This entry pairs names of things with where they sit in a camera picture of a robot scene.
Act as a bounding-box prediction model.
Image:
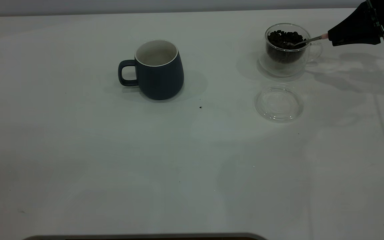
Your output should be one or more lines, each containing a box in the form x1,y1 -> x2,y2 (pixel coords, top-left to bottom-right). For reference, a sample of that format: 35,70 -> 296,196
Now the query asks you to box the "pink handled metal spoon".
285,33 -> 329,47

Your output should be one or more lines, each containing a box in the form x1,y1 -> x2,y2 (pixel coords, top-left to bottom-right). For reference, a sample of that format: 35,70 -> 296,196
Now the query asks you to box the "dark grey ceramic mug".
118,39 -> 185,101

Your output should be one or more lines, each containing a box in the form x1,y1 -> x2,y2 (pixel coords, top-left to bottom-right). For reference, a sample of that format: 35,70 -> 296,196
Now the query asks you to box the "coffee beans pile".
267,30 -> 307,64

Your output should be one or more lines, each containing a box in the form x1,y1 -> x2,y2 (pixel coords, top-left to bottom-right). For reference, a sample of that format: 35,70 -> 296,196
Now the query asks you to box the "clear glass saucer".
254,85 -> 304,123

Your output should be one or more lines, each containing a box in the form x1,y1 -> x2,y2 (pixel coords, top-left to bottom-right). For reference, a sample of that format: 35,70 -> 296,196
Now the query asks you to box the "clear glass handled cup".
258,23 -> 323,78

